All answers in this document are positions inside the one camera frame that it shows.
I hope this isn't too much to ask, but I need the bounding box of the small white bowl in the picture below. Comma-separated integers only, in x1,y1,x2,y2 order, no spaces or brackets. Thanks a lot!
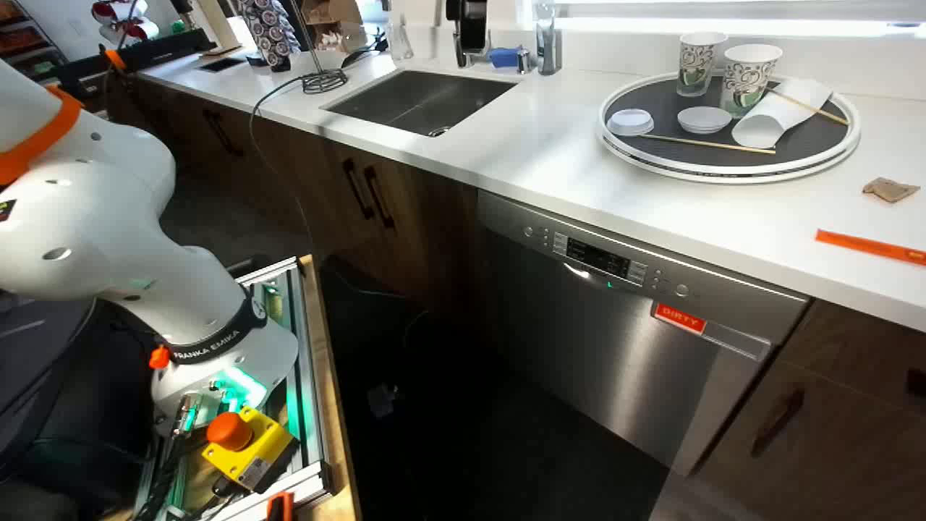
675,105,734,140
605,105,656,140

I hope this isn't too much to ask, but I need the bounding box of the black coffee machine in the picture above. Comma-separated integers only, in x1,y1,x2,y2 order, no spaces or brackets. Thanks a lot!
443,0,491,69

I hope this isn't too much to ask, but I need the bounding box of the wooden chopstick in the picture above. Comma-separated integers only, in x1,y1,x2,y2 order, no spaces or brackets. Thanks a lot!
770,86,850,128
642,130,779,156

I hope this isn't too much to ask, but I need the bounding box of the grey hanging cable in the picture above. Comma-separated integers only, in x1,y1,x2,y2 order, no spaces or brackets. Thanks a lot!
245,68,336,198

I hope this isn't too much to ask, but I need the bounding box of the patterned ceramic cup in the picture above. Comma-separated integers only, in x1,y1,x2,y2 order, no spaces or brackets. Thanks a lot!
718,40,788,123

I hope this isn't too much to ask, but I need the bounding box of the blue small object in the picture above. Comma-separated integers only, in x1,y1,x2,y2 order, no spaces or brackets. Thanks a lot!
485,44,537,76

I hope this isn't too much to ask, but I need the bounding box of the round black tray white rim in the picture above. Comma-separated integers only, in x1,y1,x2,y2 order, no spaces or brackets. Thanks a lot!
595,73,863,185

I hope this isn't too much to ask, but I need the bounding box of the yellow emergency stop box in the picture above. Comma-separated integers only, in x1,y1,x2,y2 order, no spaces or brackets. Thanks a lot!
200,406,294,493

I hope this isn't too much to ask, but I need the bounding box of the black wire rack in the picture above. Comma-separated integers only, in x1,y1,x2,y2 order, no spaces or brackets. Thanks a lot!
297,40,354,97

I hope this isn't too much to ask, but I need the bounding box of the tall patterned paper cup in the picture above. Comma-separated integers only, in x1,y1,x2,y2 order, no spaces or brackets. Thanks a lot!
675,33,728,101

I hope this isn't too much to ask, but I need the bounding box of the steel kitchen sink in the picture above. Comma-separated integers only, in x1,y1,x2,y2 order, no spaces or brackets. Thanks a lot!
323,68,519,140

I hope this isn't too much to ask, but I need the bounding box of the stainless steel dishwasher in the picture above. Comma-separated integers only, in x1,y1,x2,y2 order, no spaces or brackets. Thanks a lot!
474,189,809,477

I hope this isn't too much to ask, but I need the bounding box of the black cabinet handle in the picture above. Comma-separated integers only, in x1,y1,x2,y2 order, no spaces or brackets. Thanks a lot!
361,165,399,231
341,153,377,224
750,385,807,461

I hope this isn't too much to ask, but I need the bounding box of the orange ruler strip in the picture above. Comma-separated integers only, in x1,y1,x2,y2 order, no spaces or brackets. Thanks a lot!
812,225,926,270

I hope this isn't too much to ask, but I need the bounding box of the chrome faucet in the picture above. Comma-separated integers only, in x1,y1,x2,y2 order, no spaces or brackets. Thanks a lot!
532,4,565,79

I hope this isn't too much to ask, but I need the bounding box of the red dirty magnet sign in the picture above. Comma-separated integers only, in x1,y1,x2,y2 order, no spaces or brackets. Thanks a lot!
650,301,710,340

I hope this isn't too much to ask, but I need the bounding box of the brown wooden drawer cabinet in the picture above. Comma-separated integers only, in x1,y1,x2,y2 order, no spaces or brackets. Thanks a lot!
647,299,926,521

